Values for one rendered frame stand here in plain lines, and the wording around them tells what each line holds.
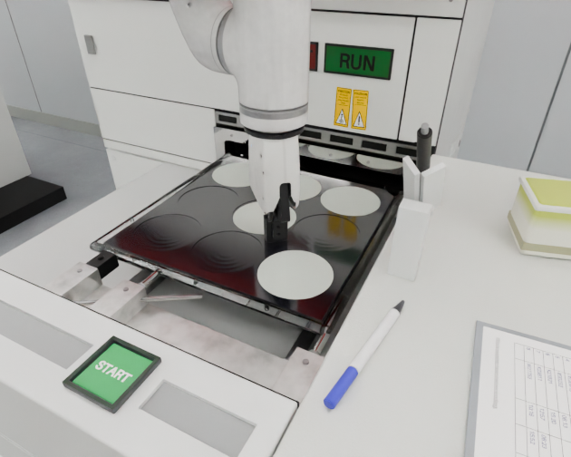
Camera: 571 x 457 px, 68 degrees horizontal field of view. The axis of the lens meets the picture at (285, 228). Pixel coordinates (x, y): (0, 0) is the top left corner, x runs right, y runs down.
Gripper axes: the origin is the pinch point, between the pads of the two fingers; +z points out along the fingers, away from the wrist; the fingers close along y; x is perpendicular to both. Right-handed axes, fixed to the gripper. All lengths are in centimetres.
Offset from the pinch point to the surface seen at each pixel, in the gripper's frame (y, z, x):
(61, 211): -184, 92, -78
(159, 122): -50, 0, -14
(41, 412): 24.6, -2.7, -26.3
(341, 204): -6.6, 2.0, 13.1
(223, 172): -23.7, 1.9, -3.9
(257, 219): -5.7, 1.9, -1.4
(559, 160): -90, 50, 161
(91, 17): -60, -21, -25
